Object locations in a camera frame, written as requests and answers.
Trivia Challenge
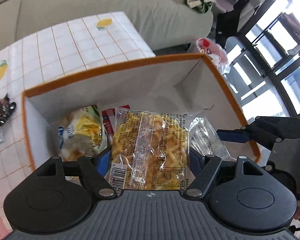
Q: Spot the clear white candy packet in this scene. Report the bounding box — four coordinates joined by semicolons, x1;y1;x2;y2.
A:
189;117;236;161

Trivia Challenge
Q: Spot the green yellow chip bag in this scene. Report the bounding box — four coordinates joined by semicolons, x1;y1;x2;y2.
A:
57;105;108;161

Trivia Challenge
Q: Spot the red snack packet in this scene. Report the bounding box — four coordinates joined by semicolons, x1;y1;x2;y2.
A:
102;108;125;146

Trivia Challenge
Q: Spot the yellow noodle snack packet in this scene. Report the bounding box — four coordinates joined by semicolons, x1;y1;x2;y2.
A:
109;107;190;195

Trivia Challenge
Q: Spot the dark green snack packet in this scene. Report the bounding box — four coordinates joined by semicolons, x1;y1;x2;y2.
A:
0;94;17;127

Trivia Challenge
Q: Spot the orange rimmed white storage box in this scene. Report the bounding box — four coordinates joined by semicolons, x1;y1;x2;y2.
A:
21;54;247;170

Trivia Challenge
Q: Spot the pink trash bin with bag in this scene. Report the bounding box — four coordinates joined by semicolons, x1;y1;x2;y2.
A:
187;38;231;75

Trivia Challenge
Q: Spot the pink white lemon tablecloth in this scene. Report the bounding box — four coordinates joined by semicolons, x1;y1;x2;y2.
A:
0;10;156;240

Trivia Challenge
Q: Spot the beige sofa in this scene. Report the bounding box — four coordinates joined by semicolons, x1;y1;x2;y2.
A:
0;0;213;50

